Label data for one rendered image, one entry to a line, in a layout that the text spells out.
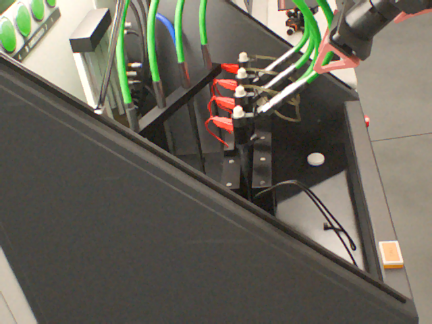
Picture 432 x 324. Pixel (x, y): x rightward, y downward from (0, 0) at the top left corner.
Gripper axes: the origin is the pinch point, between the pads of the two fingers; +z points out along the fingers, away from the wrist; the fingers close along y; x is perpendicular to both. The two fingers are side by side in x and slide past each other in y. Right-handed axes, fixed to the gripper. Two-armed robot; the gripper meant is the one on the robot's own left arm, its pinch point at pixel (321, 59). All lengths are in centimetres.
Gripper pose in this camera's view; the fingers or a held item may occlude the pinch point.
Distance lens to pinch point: 99.0
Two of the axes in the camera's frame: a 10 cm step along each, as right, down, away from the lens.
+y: -2.9, 7.4, -6.1
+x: 8.2, 5.2, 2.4
